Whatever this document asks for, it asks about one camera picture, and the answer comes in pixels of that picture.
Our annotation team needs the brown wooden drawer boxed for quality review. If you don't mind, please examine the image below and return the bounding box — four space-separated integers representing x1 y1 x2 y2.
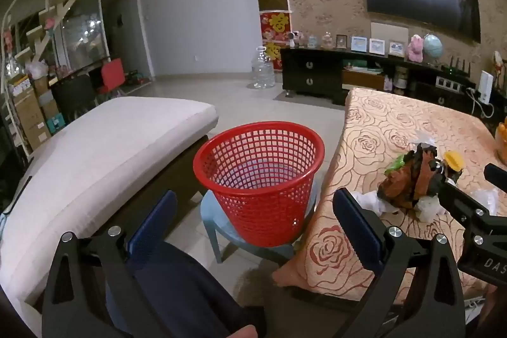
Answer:
341 69 385 89

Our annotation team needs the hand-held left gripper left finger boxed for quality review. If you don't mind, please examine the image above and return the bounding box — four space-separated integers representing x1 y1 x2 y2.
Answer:
42 189 234 338

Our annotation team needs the crumpled clear plastic wrap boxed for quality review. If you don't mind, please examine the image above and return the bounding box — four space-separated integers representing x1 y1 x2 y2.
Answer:
469 188 500 216

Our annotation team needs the dark television cabinet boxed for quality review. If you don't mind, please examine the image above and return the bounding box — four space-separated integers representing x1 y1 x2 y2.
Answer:
280 47 507 121

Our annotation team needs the white cushioned sofa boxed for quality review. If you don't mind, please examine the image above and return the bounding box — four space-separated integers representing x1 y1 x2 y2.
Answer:
0 96 220 335

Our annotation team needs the stack of cardboard boxes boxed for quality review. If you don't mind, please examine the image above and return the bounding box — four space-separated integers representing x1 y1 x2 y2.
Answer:
8 74 60 150

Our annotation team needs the red chair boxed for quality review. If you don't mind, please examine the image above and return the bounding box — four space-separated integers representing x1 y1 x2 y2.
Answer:
100 59 126 93

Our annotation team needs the white tissue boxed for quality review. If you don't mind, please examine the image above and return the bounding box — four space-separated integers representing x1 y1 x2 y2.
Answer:
350 191 397 214

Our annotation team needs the black router with antennas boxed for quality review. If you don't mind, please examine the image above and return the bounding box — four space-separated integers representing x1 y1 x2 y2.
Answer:
441 59 472 76

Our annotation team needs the white upright device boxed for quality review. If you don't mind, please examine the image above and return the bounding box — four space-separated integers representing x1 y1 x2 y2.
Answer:
479 71 494 103

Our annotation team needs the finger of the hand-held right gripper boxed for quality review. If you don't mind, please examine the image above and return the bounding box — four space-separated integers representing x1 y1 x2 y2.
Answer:
430 163 497 247
484 163 507 190

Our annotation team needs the clear plastic bag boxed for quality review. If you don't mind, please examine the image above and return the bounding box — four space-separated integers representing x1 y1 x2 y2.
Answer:
416 195 440 222

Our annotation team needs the light blue plastic stool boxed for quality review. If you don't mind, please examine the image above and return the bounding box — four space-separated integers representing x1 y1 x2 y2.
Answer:
200 180 318 265

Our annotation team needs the pink plush toy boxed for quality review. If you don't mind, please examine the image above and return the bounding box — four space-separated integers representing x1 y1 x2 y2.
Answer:
407 34 426 62

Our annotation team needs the yellow plastic piece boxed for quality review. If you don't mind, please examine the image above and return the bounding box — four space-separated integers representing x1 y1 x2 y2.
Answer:
443 150 464 172

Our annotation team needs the black plastic bag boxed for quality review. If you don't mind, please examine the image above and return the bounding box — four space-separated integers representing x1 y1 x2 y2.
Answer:
376 144 442 210

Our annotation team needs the red flower poster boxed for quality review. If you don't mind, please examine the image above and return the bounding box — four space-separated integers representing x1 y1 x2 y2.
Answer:
259 10 292 69

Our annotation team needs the white cable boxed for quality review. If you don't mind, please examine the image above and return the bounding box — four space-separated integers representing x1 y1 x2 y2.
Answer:
465 86 496 119

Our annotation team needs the red plastic mesh basket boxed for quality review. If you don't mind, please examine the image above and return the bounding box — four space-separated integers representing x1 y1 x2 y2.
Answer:
193 121 324 248

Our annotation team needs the light blue globe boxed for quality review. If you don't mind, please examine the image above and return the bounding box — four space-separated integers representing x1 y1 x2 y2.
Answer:
423 33 443 63

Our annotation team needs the person's dark trouser leg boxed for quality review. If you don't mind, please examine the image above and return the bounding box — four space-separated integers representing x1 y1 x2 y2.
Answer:
105 241 262 338

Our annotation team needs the green wrapper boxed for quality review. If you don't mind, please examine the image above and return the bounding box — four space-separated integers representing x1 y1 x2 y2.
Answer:
384 158 407 176

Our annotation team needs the rose patterned tablecloth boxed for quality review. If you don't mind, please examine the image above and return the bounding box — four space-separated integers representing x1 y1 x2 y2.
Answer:
273 88 507 303

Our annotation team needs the white wooden staircase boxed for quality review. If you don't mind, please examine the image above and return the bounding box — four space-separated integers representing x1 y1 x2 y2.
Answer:
2 0 99 149

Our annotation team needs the clear water jug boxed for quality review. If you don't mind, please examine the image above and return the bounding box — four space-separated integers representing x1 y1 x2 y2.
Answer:
251 46 277 89

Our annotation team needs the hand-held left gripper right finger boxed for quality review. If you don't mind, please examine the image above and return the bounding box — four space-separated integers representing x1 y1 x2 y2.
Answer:
332 188 466 338

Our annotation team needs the black chair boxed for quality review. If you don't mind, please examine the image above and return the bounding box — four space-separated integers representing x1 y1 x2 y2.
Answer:
51 74 98 123

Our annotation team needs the glass sliding door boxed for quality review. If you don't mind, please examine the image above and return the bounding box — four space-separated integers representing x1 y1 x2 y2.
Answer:
61 0 109 65

